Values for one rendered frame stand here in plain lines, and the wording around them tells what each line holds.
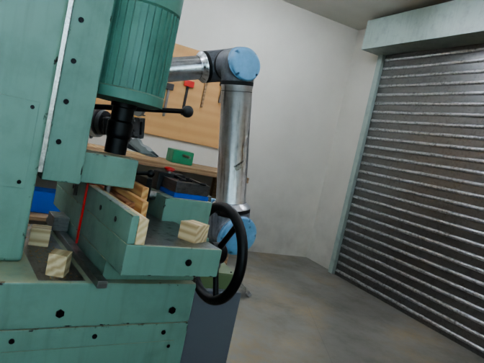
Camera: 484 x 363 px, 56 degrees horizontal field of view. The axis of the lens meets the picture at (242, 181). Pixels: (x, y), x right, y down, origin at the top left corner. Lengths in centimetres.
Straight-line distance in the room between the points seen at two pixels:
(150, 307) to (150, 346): 9
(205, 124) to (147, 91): 364
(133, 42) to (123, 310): 57
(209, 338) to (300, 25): 396
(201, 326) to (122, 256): 102
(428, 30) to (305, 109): 157
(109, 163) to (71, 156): 10
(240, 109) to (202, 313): 79
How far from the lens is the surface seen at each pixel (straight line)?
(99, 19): 105
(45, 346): 99
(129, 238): 87
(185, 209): 116
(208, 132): 470
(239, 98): 162
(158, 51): 108
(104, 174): 110
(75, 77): 103
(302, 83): 521
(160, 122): 455
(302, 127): 522
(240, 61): 161
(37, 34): 98
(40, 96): 97
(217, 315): 187
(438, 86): 449
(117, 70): 106
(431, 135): 439
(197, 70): 171
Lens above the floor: 112
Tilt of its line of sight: 4 degrees down
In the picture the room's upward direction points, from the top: 12 degrees clockwise
